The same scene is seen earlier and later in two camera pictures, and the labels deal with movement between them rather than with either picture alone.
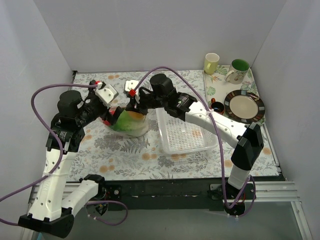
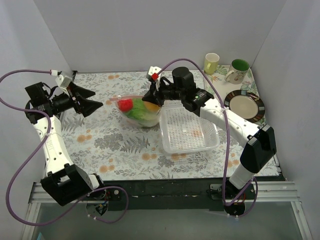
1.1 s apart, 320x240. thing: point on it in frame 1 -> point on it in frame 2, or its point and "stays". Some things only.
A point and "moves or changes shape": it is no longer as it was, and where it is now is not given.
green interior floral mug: [240, 66] stays
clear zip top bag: [129, 123] moves or changes shape
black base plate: [190, 195] stays
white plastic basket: [179, 137] stays
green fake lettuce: [125, 123] -> [139, 112]
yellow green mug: [211, 62] stays
